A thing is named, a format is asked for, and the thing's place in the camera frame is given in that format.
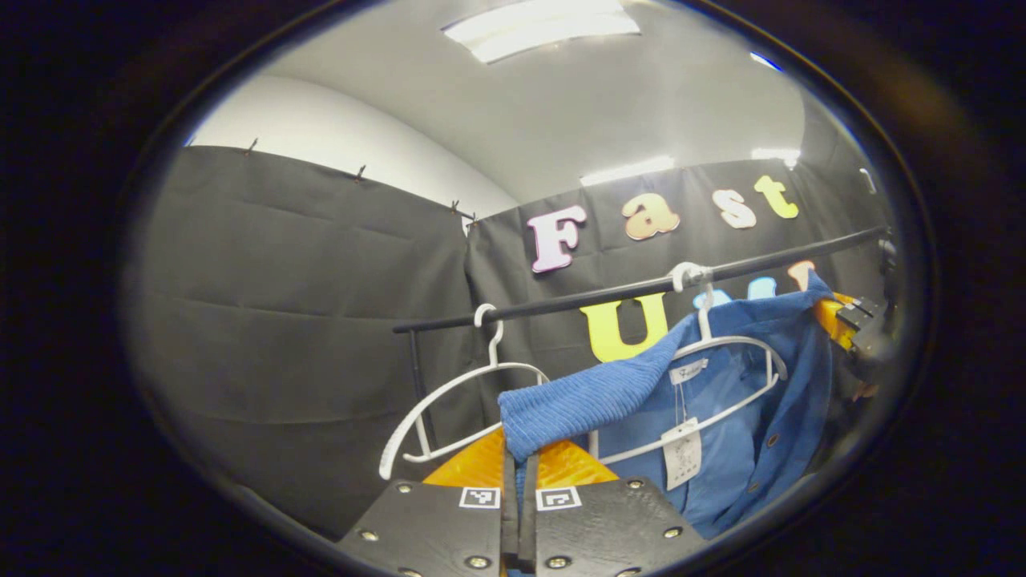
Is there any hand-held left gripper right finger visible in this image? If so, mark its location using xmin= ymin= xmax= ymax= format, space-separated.
xmin=519 ymin=438 xmax=708 ymax=577

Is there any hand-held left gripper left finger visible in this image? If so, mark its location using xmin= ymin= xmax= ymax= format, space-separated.
xmin=337 ymin=427 xmax=520 ymax=577

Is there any blue corduroy jacket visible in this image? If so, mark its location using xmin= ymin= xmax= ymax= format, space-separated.
xmin=497 ymin=271 xmax=838 ymax=577

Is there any white plastic hanger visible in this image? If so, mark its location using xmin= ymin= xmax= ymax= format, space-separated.
xmin=589 ymin=262 xmax=789 ymax=467
xmin=378 ymin=303 xmax=551 ymax=482

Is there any black metal clothes rack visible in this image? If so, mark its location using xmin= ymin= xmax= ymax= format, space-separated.
xmin=391 ymin=226 xmax=891 ymax=454

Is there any black backdrop cloth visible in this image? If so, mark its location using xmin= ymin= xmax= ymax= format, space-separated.
xmin=120 ymin=144 xmax=899 ymax=539

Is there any large ceiling light panel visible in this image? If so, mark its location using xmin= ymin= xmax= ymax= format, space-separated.
xmin=443 ymin=0 xmax=642 ymax=65

